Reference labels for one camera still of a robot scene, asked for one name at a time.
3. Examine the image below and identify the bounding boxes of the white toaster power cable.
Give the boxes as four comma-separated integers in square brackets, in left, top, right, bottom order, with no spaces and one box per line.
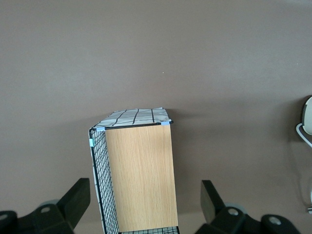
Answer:
[295,123,312,215]

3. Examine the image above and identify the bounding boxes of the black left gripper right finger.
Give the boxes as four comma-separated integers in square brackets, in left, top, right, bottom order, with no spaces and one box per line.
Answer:
[195,180,263,234]

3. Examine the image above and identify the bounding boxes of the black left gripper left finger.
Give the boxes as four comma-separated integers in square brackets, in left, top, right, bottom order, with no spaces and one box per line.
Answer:
[17,178,91,234]

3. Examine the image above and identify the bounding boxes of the light wooden shelf board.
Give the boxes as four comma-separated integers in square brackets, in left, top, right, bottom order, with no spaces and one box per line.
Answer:
[105,124,178,232]

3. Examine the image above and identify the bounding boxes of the brown table cover mat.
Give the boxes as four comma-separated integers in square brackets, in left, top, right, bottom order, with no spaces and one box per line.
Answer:
[0,0,312,234]

